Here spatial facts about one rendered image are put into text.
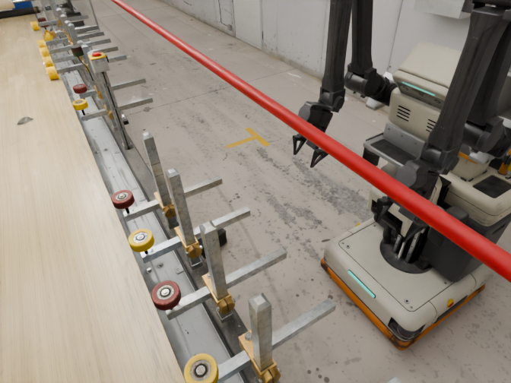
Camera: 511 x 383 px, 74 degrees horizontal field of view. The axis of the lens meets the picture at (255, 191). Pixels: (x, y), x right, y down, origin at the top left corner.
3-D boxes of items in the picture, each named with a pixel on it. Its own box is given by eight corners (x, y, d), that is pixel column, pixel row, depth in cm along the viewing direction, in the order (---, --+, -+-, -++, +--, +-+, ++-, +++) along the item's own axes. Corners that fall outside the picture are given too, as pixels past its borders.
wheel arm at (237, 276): (281, 253, 121) (281, 245, 118) (287, 260, 118) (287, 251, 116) (166, 313, 105) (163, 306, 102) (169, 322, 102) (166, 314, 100)
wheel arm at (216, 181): (220, 181, 154) (218, 174, 151) (223, 185, 152) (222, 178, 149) (125, 218, 138) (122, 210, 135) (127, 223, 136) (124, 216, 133)
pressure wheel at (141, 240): (139, 270, 116) (129, 248, 108) (134, 254, 122) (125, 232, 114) (162, 261, 118) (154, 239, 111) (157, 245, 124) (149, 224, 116)
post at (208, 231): (228, 315, 117) (211, 217, 86) (233, 323, 115) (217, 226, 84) (219, 320, 116) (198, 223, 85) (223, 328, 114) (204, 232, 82)
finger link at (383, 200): (384, 232, 97) (401, 205, 93) (365, 218, 101) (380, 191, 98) (395, 231, 101) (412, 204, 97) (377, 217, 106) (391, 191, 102)
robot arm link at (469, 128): (503, 128, 93) (484, 121, 97) (494, 117, 86) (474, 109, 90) (480, 156, 96) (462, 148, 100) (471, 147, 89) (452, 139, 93)
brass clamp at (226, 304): (218, 277, 114) (217, 268, 111) (237, 308, 105) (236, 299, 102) (201, 286, 112) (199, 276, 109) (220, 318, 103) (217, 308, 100)
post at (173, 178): (198, 264, 133) (175, 166, 102) (202, 270, 131) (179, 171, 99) (191, 267, 132) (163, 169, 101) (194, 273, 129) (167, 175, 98)
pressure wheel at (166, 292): (171, 329, 99) (163, 308, 92) (154, 314, 103) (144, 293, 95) (191, 309, 104) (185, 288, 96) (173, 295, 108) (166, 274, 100)
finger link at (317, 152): (309, 170, 122) (320, 147, 118) (296, 160, 126) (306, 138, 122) (321, 170, 127) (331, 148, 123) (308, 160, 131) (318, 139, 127)
